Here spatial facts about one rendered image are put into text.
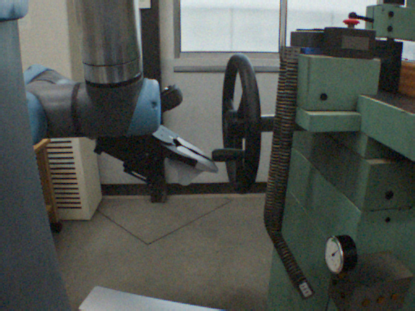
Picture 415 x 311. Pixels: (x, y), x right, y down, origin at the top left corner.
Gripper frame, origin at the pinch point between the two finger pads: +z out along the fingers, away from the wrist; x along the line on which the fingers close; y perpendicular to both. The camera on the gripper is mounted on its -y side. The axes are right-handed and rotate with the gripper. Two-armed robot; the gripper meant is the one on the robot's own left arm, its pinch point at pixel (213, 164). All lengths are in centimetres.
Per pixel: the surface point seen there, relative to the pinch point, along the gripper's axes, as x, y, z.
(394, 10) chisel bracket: -10.3, -44.1, 18.1
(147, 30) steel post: -133, -4, -30
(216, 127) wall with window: -136, 26, 31
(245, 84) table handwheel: -1.6, -14.7, -2.5
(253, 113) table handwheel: 1.8, -11.6, 0.4
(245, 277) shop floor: -55, 59, 57
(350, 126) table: 5.4, -18.6, 14.8
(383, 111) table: 11.0, -23.4, 14.5
